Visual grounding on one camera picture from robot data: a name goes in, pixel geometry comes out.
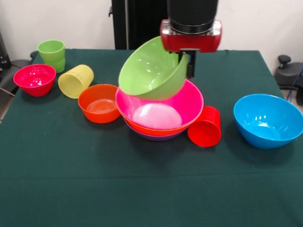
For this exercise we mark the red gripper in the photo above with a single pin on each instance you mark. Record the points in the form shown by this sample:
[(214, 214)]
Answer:
[(189, 43)]

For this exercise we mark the light green bowl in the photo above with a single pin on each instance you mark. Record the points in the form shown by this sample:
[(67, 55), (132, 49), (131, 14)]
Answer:
[(146, 71)]

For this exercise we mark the large pink bowl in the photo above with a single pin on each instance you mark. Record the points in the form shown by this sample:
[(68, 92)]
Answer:
[(189, 104)]

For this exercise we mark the large orange bowl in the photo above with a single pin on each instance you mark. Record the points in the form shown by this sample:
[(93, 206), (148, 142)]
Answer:
[(146, 131)]

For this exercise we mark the red cup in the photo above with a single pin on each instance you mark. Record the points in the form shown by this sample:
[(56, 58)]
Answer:
[(206, 132)]

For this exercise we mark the purple bowl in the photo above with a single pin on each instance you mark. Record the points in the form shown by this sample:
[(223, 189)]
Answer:
[(156, 138)]

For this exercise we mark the small orange-red bowl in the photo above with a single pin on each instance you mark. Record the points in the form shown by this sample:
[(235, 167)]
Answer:
[(99, 111)]

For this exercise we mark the blue bowl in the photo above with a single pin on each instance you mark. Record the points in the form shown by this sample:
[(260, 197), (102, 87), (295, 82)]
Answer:
[(267, 123)]

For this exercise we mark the yellow cup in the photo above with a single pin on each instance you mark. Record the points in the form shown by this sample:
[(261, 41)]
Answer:
[(75, 80)]

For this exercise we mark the dark green tablecloth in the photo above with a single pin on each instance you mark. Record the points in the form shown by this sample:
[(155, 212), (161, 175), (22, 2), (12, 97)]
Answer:
[(151, 184)]

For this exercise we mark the green cup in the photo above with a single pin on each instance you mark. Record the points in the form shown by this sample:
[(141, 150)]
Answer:
[(52, 54)]

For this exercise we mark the small crimson bowl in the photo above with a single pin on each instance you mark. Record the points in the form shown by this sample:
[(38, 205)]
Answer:
[(34, 80)]

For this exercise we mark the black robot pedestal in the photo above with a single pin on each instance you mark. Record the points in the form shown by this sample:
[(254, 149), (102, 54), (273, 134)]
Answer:
[(142, 23)]

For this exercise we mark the grey pedestal foot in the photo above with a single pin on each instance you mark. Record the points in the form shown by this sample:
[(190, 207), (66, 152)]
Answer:
[(11, 75), (287, 75)]

